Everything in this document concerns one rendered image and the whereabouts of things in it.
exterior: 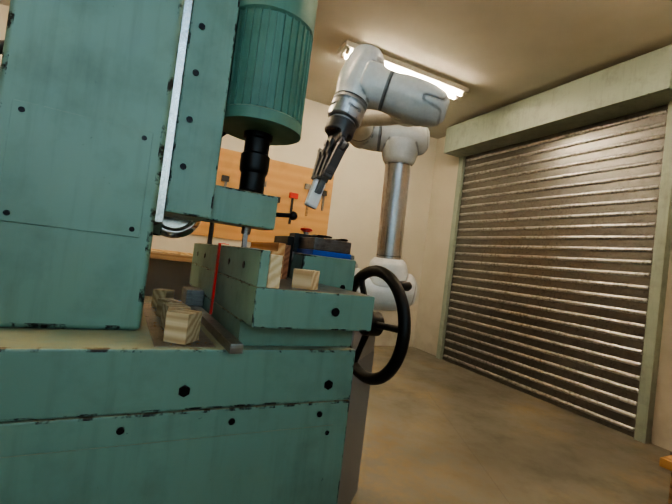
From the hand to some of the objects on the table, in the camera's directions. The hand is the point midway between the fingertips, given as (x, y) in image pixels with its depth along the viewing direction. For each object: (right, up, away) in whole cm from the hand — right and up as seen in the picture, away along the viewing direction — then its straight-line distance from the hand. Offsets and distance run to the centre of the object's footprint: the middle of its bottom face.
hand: (315, 193), depth 98 cm
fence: (-20, -18, -14) cm, 30 cm away
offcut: (0, -20, -32) cm, 38 cm away
